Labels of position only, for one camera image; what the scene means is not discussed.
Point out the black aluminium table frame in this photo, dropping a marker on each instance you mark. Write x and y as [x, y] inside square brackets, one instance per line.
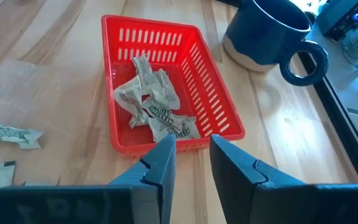
[346, 130]

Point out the black box with blue light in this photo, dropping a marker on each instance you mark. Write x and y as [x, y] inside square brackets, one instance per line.
[337, 15]

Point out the red plastic basket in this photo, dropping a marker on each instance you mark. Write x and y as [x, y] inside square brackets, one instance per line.
[124, 137]

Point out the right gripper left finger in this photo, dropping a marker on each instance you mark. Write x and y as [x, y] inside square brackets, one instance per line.
[160, 161]

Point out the dark blue ceramic mug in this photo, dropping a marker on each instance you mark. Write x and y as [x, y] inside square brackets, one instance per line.
[253, 37]

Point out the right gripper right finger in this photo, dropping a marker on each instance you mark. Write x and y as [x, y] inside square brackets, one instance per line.
[232, 168]

